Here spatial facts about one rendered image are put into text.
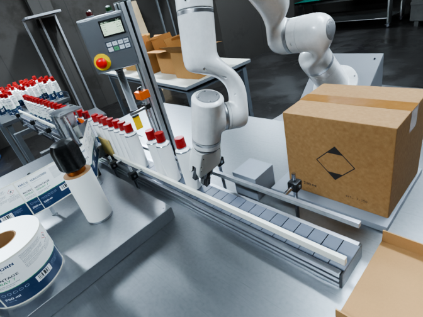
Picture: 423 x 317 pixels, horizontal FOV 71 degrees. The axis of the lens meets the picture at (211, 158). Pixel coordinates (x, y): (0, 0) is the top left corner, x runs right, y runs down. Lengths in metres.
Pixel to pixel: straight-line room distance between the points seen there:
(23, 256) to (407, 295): 0.90
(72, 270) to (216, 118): 0.59
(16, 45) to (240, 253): 5.18
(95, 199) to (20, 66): 4.74
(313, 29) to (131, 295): 0.96
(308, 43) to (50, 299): 1.07
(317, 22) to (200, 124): 0.53
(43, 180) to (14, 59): 4.53
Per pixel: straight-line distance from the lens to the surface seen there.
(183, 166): 0.99
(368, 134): 0.80
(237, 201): 0.95
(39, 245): 0.94
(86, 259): 0.99
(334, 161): 0.88
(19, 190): 1.21
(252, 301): 0.78
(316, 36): 1.08
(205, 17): 0.76
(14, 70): 5.66
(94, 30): 1.21
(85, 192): 1.03
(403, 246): 0.88
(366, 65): 1.44
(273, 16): 1.03
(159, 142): 1.05
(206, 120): 0.75
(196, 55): 0.75
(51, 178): 1.22
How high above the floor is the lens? 1.48
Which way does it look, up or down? 30 degrees down
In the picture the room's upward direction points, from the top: 15 degrees counter-clockwise
